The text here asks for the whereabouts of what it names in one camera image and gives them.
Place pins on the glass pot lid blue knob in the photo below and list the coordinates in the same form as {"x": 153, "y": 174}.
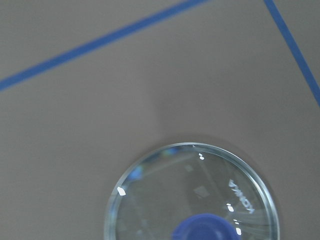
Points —
{"x": 191, "y": 191}

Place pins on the blue tape line crosswise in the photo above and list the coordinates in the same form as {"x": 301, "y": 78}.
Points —
{"x": 97, "y": 43}

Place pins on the blue tape line lengthwise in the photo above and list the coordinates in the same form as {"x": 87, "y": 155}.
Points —
{"x": 294, "y": 49}

